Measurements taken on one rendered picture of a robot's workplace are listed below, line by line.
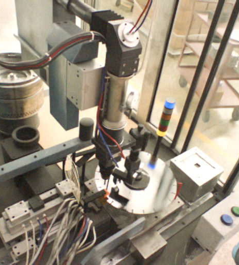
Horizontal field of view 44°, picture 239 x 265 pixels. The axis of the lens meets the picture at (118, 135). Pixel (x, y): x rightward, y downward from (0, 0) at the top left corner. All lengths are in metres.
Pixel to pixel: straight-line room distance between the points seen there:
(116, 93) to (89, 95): 0.07
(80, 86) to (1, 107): 0.77
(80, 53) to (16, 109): 0.78
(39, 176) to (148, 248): 0.55
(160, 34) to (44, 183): 0.88
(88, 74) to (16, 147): 0.65
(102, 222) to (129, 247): 0.15
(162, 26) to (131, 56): 0.79
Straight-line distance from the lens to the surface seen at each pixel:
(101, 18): 0.75
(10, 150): 1.32
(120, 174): 1.09
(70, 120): 0.93
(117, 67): 0.73
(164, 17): 1.48
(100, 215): 1.15
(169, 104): 1.28
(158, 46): 1.53
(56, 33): 0.85
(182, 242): 1.32
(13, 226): 1.17
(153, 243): 1.20
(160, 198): 1.16
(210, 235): 1.26
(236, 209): 1.30
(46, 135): 1.64
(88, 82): 0.77
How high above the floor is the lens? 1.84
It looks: 41 degrees down
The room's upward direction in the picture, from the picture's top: 9 degrees clockwise
